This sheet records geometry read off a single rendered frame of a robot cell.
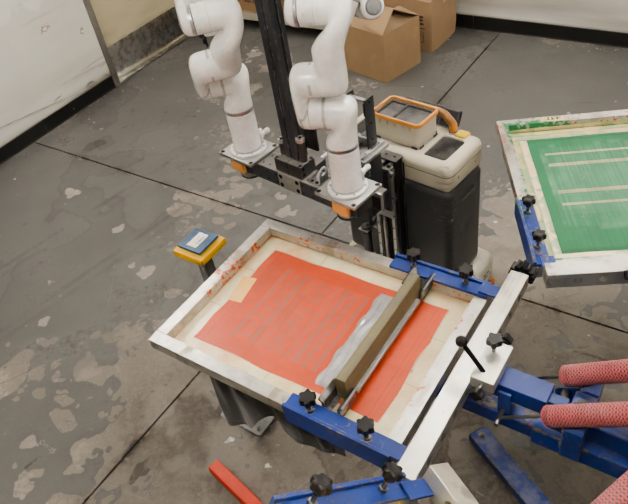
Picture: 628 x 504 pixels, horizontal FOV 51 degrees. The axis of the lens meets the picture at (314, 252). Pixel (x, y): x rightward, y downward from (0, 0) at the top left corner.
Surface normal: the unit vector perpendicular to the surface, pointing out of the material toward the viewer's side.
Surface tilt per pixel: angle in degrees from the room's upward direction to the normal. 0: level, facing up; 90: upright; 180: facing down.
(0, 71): 90
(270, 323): 0
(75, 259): 0
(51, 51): 90
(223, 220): 0
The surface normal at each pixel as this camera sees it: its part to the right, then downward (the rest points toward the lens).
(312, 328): -0.14, -0.73
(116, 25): 0.83, 0.28
